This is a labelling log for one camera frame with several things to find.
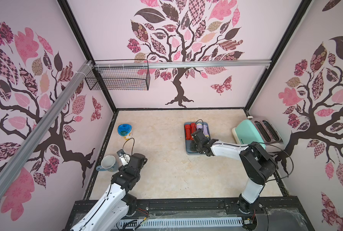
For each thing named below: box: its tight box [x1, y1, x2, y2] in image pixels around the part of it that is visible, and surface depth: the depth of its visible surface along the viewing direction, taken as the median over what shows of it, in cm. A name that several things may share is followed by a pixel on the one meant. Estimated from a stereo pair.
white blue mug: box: [95, 154, 119, 173], surface depth 83 cm
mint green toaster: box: [231, 117, 284, 150], surface depth 86 cm
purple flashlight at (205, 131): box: [202, 124, 210, 138], surface depth 105 cm
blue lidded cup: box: [117, 123, 133, 141], surface depth 97 cm
